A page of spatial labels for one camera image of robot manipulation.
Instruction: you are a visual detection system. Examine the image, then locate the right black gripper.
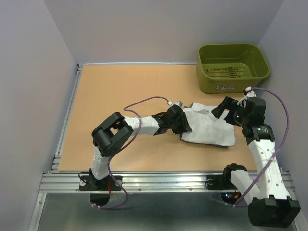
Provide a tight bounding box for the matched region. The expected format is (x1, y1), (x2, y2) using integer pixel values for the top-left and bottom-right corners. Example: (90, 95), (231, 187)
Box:
(210, 96), (250, 127)

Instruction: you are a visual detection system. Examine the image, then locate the white long sleeve shirt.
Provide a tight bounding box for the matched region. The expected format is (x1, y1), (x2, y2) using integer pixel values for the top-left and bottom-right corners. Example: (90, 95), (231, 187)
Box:
(180, 102), (236, 147)

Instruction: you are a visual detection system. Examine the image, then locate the blue checked shirt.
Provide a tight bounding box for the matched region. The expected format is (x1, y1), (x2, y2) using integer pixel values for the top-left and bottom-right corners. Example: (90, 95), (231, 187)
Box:
(184, 102), (229, 149)

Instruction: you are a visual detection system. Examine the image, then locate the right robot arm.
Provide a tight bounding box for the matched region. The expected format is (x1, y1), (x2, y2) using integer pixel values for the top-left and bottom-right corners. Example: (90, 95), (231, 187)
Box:
(212, 96), (301, 228)

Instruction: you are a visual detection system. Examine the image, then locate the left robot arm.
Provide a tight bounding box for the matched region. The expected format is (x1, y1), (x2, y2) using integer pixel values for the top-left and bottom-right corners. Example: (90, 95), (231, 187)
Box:
(90, 104), (192, 190)

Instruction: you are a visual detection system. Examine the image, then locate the green plastic tub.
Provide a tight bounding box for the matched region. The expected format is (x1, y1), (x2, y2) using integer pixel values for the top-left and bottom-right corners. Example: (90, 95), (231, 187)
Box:
(196, 43), (270, 94)

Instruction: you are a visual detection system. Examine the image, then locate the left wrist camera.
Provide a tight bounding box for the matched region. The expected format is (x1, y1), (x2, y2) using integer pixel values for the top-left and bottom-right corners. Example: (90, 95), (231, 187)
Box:
(173, 101), (183, 108)

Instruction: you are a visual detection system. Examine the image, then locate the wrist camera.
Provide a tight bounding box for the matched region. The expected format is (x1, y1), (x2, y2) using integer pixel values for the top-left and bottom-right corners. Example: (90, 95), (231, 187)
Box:
(237, 89), (256, 107)
(173, 101), (183, 108)

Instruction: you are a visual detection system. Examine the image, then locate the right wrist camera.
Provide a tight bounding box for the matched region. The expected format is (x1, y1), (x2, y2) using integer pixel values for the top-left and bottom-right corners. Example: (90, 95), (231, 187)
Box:
(237, 89), (256, 107)

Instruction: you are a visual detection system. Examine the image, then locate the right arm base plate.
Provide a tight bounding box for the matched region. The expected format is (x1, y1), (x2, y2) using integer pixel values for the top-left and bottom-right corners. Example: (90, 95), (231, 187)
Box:
(205, 174), (237, 190)

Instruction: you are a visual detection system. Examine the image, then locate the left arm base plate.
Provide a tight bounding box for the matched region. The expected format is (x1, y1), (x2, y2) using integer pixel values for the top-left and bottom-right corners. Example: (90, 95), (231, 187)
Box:
(79, 175), (123, 191)

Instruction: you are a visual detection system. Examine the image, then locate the aluminium side rail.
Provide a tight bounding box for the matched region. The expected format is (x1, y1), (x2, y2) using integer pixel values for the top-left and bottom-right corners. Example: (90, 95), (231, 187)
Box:
(49, 64), (83, 173)

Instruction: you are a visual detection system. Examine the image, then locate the aluminium front rail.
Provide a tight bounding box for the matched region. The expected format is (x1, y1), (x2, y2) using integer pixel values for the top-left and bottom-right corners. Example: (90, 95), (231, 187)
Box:
(38, 171), (222, 193)

